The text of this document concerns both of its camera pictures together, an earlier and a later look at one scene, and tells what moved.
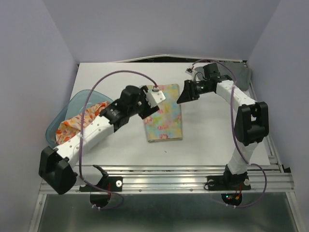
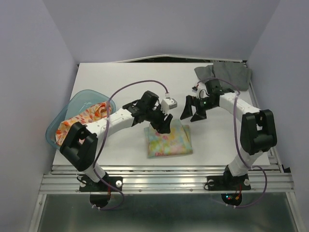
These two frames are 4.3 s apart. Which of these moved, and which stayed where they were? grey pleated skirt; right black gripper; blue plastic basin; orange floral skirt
Moved: right black gripper
Stayed: grey pleated skirt; blue plastic basin; orange floral skirt
